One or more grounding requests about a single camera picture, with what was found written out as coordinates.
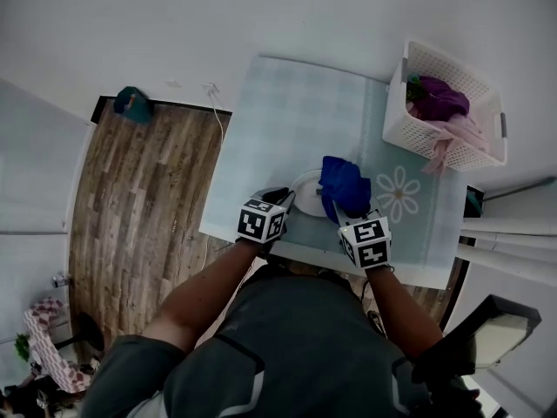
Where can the small metal fixture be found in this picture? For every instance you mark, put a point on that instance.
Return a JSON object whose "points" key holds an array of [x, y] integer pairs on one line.
{"points": [[61, 280]]}

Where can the white table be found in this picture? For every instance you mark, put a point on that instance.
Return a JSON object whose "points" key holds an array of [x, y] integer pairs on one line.
{"points": [[313, 260]]}

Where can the black monitor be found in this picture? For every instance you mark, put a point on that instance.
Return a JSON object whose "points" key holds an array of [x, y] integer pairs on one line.
{"points": [[487, 338]]}

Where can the person's gray shirt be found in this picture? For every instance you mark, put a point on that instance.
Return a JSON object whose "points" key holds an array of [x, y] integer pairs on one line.
{"points": [[304, 355]]}

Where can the black round stool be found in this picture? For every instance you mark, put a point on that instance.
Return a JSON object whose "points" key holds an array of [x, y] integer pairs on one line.
{"points": [[89, 331]]}

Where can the purple cloth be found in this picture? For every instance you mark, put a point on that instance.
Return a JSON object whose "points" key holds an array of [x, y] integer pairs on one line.
{"points": [[439, 96]]}

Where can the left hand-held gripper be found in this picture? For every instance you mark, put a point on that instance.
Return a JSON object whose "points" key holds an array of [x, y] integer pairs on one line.
{"points": [[259, 222]]}

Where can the white round plate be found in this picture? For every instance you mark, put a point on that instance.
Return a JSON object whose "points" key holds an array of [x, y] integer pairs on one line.
{"points": [[306, 194]]}

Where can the dark green box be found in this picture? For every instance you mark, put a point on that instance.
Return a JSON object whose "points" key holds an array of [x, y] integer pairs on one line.
{"points": [[474, 200]]}

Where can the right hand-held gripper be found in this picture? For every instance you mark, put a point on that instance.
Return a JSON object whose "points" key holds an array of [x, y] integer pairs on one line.
{"points": [[367, 242]]}

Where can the green potted plant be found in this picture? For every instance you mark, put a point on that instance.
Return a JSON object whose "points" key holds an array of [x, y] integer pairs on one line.
{"points": [[22, 346]]}

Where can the person's right forearm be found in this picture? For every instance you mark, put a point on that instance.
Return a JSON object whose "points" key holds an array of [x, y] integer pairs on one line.
{"points": [[404, 312]]}

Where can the pink cloth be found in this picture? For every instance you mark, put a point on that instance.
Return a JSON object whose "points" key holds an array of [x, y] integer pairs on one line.
{"points": [[461, 135]]}

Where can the light checked daisy tablecloth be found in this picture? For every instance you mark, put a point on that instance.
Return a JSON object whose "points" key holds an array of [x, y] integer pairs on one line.
{"points": [[283, 124]]}

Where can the person's left forearm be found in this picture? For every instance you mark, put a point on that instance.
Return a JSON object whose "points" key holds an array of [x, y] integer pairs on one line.
{"points": [[204, 298]]}

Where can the pink checkered chair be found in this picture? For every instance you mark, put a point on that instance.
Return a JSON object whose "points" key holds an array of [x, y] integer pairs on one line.
{"points": [[48, 355]]}

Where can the green leafy item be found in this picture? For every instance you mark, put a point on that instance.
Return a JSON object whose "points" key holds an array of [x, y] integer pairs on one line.
{"points": [[413, 87]]}

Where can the blue cloth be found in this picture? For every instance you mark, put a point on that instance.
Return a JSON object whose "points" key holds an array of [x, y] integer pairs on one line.
{"points": [[344, 181]]}

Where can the teal waste bin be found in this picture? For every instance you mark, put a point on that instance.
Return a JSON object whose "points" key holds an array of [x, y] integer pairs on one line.
{"points": [[132, 105]]}

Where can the white perforated plastic basket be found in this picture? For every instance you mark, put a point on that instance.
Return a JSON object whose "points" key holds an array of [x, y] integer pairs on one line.
{"points": [[418, 137]]}

